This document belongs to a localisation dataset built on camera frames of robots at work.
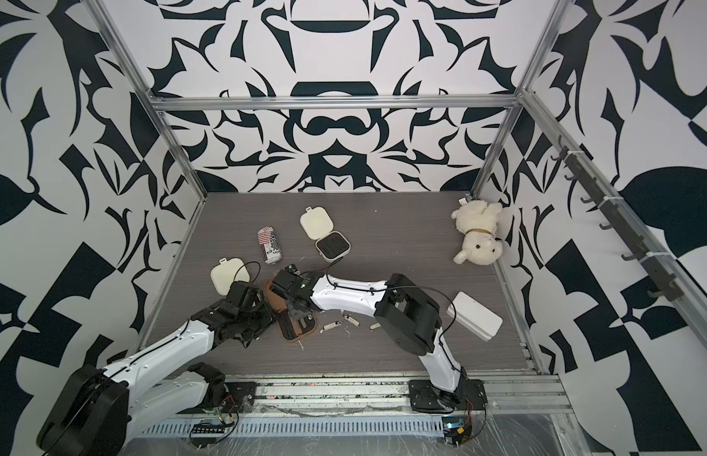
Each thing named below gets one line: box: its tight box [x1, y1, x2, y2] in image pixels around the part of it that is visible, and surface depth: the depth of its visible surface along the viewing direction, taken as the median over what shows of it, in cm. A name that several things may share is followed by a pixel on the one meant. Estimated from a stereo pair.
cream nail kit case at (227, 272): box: [210, 257, 251, 297], surface depth 97 cm
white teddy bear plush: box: [450, 199, 503, 266], surface depth 101 cm
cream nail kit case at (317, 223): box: [299, 205, 352, 264], surface depth 107 cm
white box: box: [446, 290, 504, 342], surface depth 85 cm
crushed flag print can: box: [257, 225, 284, 266], surface depth 101 cm
